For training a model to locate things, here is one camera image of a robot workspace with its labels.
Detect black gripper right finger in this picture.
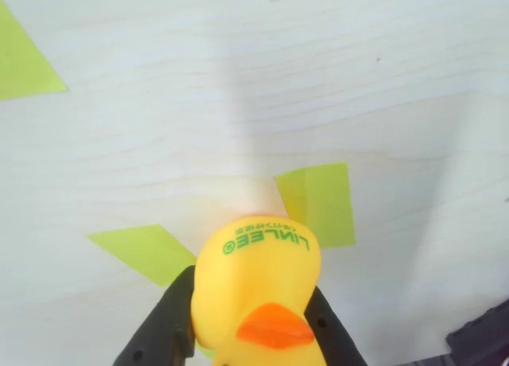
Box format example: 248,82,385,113
302,285,369,366

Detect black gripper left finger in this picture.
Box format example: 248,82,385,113
113,264,198,366

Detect yellow rubber duck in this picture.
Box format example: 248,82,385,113
189,212,327,366

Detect yellow-green tape strip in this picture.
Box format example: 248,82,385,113
274,162,356,250
196,344,220,361
86,224,199,290
0,0,68,102

